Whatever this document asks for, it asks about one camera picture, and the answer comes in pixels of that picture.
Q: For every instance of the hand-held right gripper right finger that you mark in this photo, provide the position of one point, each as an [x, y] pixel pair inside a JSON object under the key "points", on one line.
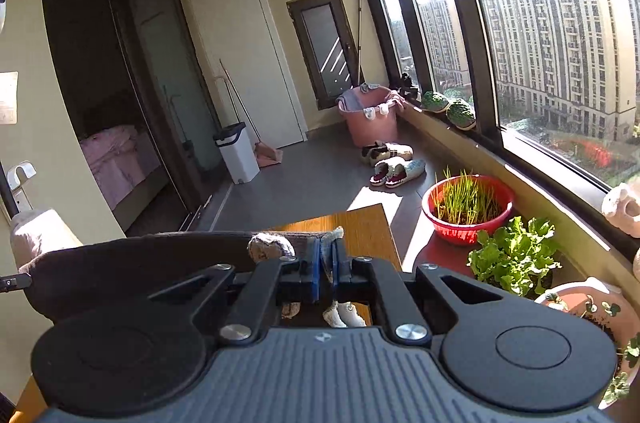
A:
{"points": [[340, 270]]}

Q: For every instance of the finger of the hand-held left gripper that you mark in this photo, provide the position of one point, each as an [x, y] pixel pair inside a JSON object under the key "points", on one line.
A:
{"points": [[12, 284]]}

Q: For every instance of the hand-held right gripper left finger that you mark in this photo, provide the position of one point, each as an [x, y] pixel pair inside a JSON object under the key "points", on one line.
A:
{"points": [[314, 275]]}

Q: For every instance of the dark grey garment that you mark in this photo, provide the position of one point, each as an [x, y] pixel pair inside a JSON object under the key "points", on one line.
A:
{"points": [[125, 263]]}

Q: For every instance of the cream towel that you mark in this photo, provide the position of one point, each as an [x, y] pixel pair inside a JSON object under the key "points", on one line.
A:
{"points": [[40, 233]]}

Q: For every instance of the black and white pole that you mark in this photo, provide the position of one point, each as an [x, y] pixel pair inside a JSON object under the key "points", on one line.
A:
{"points": [[7, 195]]}

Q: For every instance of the white maroon slipper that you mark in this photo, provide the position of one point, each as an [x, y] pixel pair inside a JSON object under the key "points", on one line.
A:
{"points": [[386, 170]]}

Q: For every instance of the light blue maroon slipper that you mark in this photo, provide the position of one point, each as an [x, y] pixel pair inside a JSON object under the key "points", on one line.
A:
{"points": [[407, 173]]}

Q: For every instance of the pink dustpan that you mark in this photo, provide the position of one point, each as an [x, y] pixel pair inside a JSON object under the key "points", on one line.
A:
{"points": [[269, 155]]}

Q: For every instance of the red basin with grass sprouts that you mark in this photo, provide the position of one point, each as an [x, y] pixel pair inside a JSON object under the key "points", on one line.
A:
{"points": [[465, 228]]}

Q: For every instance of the white trash bin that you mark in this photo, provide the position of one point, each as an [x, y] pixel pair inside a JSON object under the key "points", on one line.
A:
{"points": [[240, 158]]}

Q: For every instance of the pink bucket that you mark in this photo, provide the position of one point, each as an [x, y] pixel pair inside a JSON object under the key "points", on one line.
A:
{"points": [[370, 128]]}

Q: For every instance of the bed with pink bedding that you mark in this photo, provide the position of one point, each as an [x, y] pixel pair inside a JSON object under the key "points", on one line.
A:
{"points": [[115, 163]]}

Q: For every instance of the white cloth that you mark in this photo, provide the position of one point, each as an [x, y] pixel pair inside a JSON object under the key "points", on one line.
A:
{"points": [[380, 110]]}

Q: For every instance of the grey rag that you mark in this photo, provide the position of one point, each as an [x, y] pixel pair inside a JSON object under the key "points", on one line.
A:
{"points": [[352, 98]]}

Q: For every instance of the green lettuce plant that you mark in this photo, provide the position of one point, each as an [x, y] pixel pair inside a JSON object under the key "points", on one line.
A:
{"points": [[515, 253]]}

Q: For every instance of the white paper tag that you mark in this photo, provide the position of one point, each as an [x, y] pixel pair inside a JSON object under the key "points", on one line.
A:
{"points": [[7, 98]]}

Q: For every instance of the broom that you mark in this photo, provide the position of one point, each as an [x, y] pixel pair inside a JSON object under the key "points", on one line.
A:
{"points": [[240, 103]]}

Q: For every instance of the green slipper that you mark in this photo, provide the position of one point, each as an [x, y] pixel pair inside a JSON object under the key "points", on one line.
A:
{"points": [[435, 102], [461, 114]]}

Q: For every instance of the small dark object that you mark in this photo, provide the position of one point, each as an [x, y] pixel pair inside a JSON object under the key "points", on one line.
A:
{"points": [[409, 85]]}

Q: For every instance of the dark framed glass door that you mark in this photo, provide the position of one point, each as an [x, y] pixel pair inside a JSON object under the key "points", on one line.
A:
{"points": [[325, 48]]}

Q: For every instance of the white door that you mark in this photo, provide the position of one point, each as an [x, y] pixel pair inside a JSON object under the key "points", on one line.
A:
{"points": [[240, 53]]}

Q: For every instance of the mop pole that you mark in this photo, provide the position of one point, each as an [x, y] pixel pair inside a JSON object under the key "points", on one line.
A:
{"points": [[359, 28]]}

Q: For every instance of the pink ceramic plant pot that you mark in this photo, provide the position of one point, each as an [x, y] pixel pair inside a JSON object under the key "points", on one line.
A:
{"points": [[600, 303]]}

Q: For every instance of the pale ceramic figurine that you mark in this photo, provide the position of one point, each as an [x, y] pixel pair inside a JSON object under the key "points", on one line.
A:
{"points": [[622, 208]]}

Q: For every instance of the apartment buildings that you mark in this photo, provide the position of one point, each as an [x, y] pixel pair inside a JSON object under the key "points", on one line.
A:
{"points": [[550, 53]]}

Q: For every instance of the white wall socket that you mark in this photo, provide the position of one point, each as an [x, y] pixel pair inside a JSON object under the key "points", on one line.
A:
{"points": [[22, 200]]}

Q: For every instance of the white wall hook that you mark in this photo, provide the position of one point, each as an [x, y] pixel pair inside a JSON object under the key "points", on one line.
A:
{"points": [[22, 173]]}

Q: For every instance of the dark sliding door frame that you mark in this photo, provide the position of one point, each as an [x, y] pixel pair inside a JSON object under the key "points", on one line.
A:
{"points": [[75, 28]]}

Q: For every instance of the dark window frame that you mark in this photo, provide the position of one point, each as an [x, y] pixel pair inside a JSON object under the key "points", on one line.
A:
{"points": [[465, 3]]}

